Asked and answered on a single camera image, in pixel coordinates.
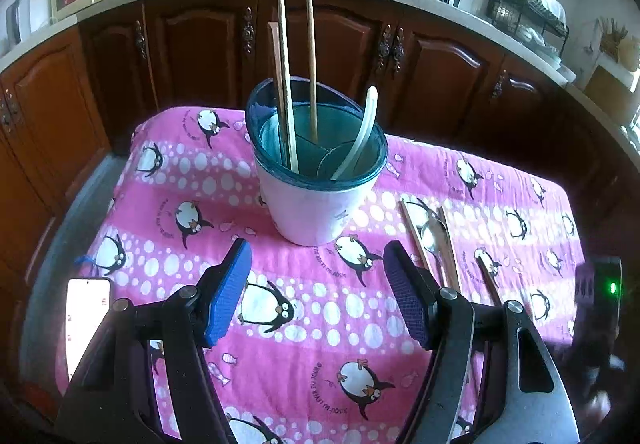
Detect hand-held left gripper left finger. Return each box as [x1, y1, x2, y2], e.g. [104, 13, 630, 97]
[54, 238, 253, 444]

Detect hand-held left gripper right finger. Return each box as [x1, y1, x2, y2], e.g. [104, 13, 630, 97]
[382, 239, 583, 444]

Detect metal spoon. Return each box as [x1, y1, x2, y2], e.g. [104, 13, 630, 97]
[417, 216, 453, 285]

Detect brown wooden spoon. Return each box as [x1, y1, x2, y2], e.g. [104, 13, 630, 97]
[472, 254, 503, 307]

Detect white floral utensil holder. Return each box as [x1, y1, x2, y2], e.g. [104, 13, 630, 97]
[245, 76, 390, 247]

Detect white plastic spoon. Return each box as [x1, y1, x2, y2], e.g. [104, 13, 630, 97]
[330, 85, 380, 181]

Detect pink penguin print towel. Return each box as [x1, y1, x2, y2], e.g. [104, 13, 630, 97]
[52, 105, 587, 444]

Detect white screen smartphone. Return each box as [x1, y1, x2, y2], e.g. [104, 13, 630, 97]
[65, 276, 113, 380]

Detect cardboard box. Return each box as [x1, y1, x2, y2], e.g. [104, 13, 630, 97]
[582, 64, 640, 122]

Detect round wooden cutting board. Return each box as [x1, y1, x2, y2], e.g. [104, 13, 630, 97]
[617, 36, 640, 75]

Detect brown kitchen base cabinets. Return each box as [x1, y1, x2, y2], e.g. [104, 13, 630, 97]
[0, 0, 640, 275]

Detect stack of white bowls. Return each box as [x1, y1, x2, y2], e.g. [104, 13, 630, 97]
[517, 24, 576, 75]

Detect woven chopstick basket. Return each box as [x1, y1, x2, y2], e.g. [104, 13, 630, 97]
[597, 16, 631, 60]

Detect electric kettle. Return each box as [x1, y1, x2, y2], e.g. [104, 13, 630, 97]
[5, 0, 32, 45]

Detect blue phone strap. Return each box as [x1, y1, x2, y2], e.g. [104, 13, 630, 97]
[74, 251, 98, 277]

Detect black wire dish rack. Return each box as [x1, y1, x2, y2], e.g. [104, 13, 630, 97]
[485, 0, 571, 70]

